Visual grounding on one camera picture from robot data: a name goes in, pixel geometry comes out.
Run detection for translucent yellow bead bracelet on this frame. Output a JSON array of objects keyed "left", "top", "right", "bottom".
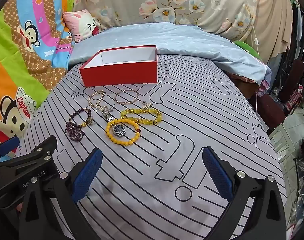
[{"left": 120, "top": 107, "right": 164, "bottom": 126}]

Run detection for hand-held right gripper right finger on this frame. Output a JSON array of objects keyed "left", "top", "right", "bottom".
[{"left": 202, "top": 146, "right": 287, "bottom": 240}]

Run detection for silver chain bracelet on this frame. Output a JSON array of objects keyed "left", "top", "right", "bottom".
[{"left": 139, "top": 101, "right": 154, "bottom": 111}]

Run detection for opaque yellow bead bracelet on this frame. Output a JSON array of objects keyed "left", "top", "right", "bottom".
[{"left": 105, "top": 119, "right": 142, "bottom": 146}]

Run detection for grey striped bed sheet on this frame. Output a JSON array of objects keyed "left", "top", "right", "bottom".
[{"left": 15, "top": 54, "right": 288, "bottom": 240}]

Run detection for silver metal wristwatch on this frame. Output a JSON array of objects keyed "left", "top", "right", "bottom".
[{"left": 102, "top": 110, "right": 127, "bottom": 138}]

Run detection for red plaid cloth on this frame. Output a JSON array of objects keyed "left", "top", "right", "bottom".
[{"left": 287, "top": 85, "right": 304, "bottom": 114}]

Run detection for pink patterned cloth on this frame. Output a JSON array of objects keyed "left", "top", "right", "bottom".
[{"left": 238, "top": 76, "right": 271, "bottom": 97}]

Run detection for rose gold bangle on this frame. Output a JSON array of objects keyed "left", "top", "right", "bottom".
[{"left": 114, "top": 89, "right": 139, "bottom": 104}]

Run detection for hanging dark clothes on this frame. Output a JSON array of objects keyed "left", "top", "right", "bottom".
[{"left": 288, "top": 0, "right": 304, "bottom": 64}]

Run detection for purple bead bracelet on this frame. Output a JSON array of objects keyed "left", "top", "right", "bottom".
[{"left": 65, "top": 107, "right": 95, "bottom": 142}]

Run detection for dark red chair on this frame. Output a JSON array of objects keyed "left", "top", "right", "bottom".
[{"left": 257, "top": 59, "right": 304, "bottom": 132}]

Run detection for grey floral duvet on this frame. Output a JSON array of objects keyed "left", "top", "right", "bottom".
[{"left": 75, "top": 0, "right": 258, "bottom": 42}]

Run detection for red cardboard box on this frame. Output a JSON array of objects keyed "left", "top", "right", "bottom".
[{"left": 79, "top": 45, "right": 159, "bottom": 87}]

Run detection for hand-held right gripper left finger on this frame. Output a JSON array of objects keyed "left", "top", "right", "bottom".
[{"left": 18, "top": 147, "right": 103, "bottom": 240}]

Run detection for light blue blanket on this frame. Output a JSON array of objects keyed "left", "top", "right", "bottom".
[{"left": 68, "top": 22, "right": 271, "bottom": 85}]

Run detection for green plastic object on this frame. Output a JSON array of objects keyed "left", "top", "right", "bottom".
[{"left": 235, "top": 41, "right": 261, "bottom": 60}]

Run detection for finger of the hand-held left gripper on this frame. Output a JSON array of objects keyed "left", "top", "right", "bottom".
[
  {"left": 27, "top": 135, "right": 58, "bottom": 162},
  {"left": 0, "top": 136, "right": 20, "bottom": 167}
]

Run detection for gold bead chain bracelet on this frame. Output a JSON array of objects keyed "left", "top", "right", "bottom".
[{"left": 88, "top": 90, "right": 105, "bottom": 111}]

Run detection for beige curtain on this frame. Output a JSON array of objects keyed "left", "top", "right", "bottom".
[{"left": 244, "top": 0, "right": 294, "bottom": 64}]

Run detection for pink bunny pillow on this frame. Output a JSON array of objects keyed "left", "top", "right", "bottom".
[{"left": 62, "top": 9, "right": 101, "bottom": 43}]

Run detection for cartoon monkey blanket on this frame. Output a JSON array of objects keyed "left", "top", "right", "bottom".
[{"left": 0, "top": 0, "right": 78, "bottom": 155}]

